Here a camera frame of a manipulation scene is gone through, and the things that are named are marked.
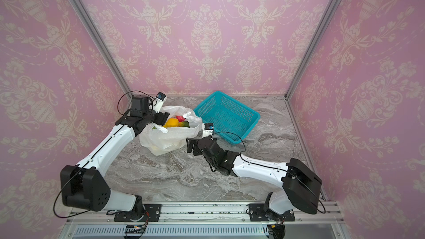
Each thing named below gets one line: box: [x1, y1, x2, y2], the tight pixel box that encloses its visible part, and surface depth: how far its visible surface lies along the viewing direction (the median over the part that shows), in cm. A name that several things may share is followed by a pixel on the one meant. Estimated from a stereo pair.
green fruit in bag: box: [178, 121, 190, 128], surface depth 102 cm
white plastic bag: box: [139, 105, 204, 156], surface depth 87 cm
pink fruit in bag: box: [175, 115, 187, 123], surface depth 103 cm
